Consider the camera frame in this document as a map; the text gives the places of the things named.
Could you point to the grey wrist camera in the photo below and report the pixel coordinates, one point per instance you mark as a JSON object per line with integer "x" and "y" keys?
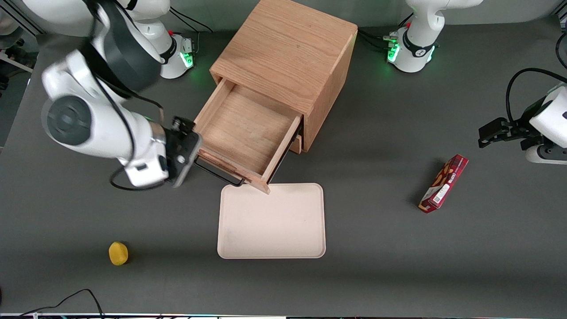
{"x": 182, "y": 180}
{"x": 547, "y": 156}

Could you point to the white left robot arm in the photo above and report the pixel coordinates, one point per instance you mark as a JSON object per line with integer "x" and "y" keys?
{"x": 416, "y": 57}

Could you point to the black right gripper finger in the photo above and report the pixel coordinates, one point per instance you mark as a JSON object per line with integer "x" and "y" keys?
{"x": 181, "y": 153}

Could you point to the wooden drawer cabinet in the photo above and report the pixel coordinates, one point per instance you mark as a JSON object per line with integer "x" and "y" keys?
{"x": 288, "y": 48}

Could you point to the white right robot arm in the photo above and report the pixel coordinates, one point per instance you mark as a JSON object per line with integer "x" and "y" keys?
{"x": 75, "y": 119}

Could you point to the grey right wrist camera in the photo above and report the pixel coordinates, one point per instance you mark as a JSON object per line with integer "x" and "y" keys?
{"x": 182, "y": 180}

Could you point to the yellow plastic fruit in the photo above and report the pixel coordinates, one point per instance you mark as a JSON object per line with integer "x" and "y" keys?
{"x": 118, "y": 253}

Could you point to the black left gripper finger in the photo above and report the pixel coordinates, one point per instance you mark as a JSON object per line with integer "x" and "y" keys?
{"x": 494, "y": 132}
{"x": 531, "y": 142}

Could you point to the red tartan cookie box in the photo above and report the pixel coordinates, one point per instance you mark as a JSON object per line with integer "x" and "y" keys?
{"x": 445, "y": 182}

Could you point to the white rectangular tray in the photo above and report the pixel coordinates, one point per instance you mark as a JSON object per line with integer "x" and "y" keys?
{"x": 270, "y": 221}

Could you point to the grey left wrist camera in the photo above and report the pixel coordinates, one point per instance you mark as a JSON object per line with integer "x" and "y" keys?
{"x": 547, "y": 156}

